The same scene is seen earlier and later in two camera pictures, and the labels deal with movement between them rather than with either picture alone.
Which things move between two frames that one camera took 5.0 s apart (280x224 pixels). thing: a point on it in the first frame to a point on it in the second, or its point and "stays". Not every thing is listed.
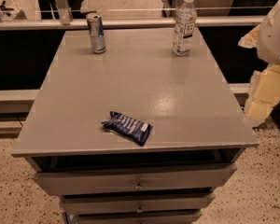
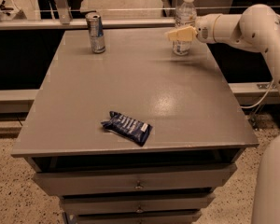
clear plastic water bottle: x=185 y=25 stays
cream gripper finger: x=267 y=88 to x=204 y=25
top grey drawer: x=125 y=180 stays
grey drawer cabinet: x=198 y=129 stays
